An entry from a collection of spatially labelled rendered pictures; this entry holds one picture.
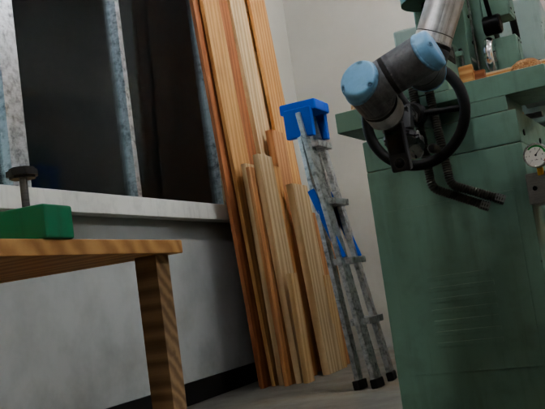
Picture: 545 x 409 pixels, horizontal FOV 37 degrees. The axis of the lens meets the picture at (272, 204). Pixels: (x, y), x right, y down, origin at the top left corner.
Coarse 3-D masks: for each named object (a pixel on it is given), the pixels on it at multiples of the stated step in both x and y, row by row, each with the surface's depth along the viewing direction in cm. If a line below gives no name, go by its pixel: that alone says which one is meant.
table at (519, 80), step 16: (544, 64) 215; (480, 80) 221; (496, 80) 219; (512, 80) 217; (528, 80) 215; (544, 80) 213; (448, 96) 216; (480, 96) 221; (496, 96) 219; (512, 96) 221; (528, 96) 224; (544, 96) 227; (352, 112) 239; (352, 128) 239
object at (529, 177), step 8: (528, 176) 211; (536, 176) 210; (544, 176) 209; (528, 184) 211; (536, 184) 210; (544, 184) 209; (528, 192) 211; (536, 192) 210; (544, 192) 209; (536, 200) 210; (544, 200) 209
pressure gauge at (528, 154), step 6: (534, 144) 208; (540, 144) 207; (528, 150) 209; (534, 150) 208; (540, 150) 207; (528, 156) 209; (534, 156) 208; (540, 156) 207; (528, 162) 209; (534, 162) 208; (540, 162) 207; (540, 168) 209; (540, 174) 209
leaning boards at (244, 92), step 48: (192, 0) 385; (240, 0) 441; (240, 48) 420; (240, 96) 411; (240, 144) 389; (288, 144) 447; (240, 192) 377; (288, 192) 393; (240, 240) 374; (288, 240) 390; (288, 288) 364; (288, 336) 364; (336, 336) 399; (288, 384) 358
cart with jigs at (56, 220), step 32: (0, 224) 118; (32, 224) 116; (64, 224) 120; (0, 256) 108; (32, 256) 115; (64, 256) 122; (96, 256) 131; (128, 256) 142; (160, 256) 147; (160, 288) 145; (160, 320) 145; (160, 352) 145; (160, 384) 144
